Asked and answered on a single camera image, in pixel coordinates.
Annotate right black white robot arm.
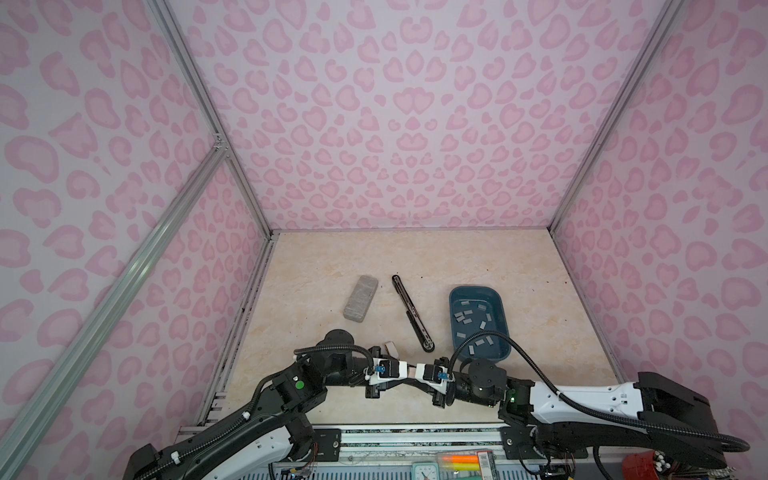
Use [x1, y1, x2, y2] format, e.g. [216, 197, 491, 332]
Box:
[415, 359, 750, 469]

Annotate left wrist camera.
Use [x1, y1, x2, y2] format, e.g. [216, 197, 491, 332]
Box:
[366, 358, 408, 385]

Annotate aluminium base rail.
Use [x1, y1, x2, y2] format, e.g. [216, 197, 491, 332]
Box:
[173, 419, 625, 480]

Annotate grey stone block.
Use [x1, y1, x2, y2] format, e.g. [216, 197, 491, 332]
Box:
[342, 275, 379, 323]

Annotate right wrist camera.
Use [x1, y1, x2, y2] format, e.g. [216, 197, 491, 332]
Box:
[414, 363, 452, 386]

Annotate pink white stapler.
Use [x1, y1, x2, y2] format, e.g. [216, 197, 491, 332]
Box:
[383, 341, 417, 380]

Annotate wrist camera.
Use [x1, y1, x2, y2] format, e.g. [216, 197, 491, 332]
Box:
[414, 363, 452, 386]
[366, 358, 408, 385]

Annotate left black corrugated cable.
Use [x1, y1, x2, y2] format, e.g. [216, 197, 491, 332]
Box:
[131, 343, 376, 480]

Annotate teal plastic tray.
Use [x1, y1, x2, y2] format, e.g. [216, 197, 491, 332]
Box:
[449, 285, 511, 363]

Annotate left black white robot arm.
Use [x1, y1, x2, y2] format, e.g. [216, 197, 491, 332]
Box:
[123, 329, 409, 479]

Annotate red pen holder with pens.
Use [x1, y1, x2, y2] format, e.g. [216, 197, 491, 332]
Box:
[620, 449, 730, 480]

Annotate highlighter marker box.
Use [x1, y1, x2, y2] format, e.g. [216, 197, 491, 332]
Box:
[437, 450, 499, 480]

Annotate small teal clock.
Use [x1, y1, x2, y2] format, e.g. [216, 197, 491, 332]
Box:
[411, 462, 440, 480]

